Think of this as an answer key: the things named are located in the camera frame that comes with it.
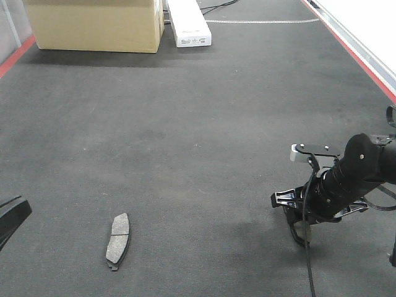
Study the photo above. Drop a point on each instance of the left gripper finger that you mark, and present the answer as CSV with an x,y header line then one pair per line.
x,y
13,213

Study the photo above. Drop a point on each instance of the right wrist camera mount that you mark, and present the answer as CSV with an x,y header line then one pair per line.
x,y
325,155

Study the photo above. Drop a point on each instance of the long white box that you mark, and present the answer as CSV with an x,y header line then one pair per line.
x,y
188,24

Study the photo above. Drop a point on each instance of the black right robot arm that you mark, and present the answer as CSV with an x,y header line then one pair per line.
x,y
367,163

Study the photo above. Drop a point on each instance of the brown cardboard box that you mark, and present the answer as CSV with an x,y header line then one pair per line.
x,y
113,26

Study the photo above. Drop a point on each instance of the grey brake pad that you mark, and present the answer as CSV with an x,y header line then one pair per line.
x,y
119,241
303,233

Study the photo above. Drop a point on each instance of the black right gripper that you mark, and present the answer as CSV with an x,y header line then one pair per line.
x,y
322,199

